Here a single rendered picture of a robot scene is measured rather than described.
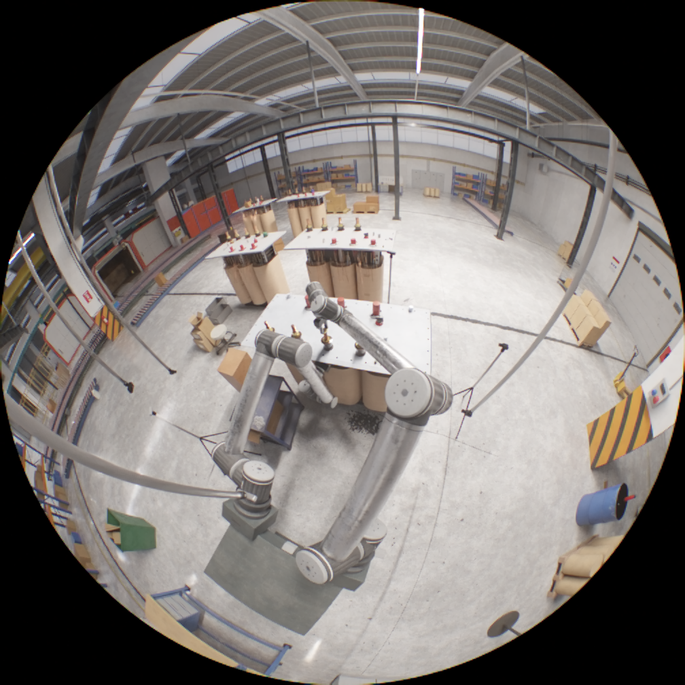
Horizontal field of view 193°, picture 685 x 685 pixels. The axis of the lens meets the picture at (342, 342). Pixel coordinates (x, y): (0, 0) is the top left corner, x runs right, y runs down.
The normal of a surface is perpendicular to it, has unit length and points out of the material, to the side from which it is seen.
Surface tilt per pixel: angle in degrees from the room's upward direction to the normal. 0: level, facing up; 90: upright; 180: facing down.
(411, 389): 39
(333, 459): 0
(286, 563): 0
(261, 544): 0
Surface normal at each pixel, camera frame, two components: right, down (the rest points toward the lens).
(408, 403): -0.65, -0.28
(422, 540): -0.10, -0.63
